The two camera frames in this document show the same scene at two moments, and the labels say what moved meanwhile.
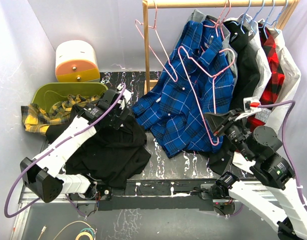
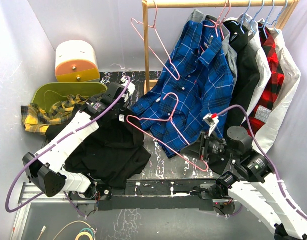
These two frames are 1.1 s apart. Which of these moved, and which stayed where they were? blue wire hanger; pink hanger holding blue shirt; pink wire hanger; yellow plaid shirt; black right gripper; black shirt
Moved: black right gripper; pink wire hanger
Stayed: yellow plaid shirt; pink hanger holding blue shirt; black shirt; blue wire hanger
